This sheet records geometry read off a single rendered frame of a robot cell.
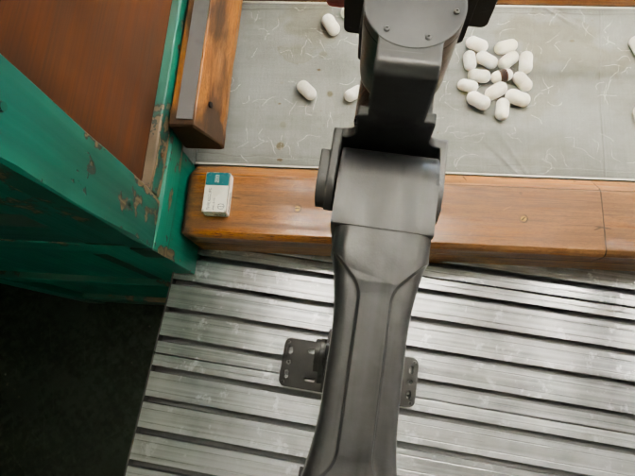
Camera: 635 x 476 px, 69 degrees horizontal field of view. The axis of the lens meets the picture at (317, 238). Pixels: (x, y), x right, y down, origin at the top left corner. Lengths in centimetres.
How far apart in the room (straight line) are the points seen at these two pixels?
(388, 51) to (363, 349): 17
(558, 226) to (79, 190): 59
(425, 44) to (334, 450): 23
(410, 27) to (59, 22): 31
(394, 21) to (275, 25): 58
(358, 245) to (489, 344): 48
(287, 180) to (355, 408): 45
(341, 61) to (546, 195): 37
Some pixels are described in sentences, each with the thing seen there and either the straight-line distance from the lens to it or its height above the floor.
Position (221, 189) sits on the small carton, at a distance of 67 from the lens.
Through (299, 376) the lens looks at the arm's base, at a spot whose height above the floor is 68.
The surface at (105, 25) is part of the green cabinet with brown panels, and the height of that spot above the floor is 100.
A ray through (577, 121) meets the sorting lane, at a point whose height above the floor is 74.
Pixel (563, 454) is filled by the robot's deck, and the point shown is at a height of 67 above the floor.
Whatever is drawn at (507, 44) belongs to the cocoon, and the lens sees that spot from 83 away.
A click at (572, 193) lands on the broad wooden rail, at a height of 76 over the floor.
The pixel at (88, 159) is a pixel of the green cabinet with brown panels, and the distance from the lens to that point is 48.
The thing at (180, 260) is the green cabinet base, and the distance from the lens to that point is 70.
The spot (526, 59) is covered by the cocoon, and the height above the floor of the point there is 76.
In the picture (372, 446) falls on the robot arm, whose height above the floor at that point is 110.
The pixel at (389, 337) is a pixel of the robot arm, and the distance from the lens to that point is 29.
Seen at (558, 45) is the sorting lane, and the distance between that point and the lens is 88.
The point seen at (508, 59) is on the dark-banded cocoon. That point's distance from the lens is 81.
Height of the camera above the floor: 139
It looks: 75 degrees down
